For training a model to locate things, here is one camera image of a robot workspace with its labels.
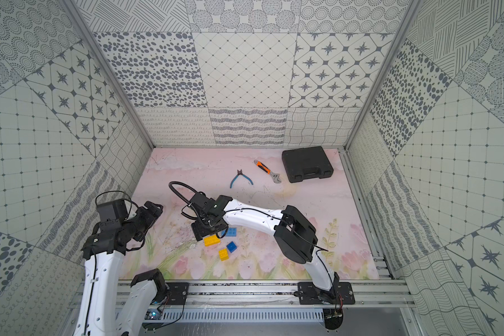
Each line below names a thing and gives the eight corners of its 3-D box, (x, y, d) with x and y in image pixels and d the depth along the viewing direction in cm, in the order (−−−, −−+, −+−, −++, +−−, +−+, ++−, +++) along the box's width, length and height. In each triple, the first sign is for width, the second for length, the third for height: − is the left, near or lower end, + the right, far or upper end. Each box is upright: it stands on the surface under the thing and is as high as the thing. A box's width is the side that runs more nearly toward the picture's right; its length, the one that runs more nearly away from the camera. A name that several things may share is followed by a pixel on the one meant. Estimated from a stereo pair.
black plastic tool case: (289, 183, 105) (290, 178, 102) (279, 155, 118) (279, 150, 115) (332, 176, 109) (335, 171, 106) (318, 149, 121) (320, 144, 118)
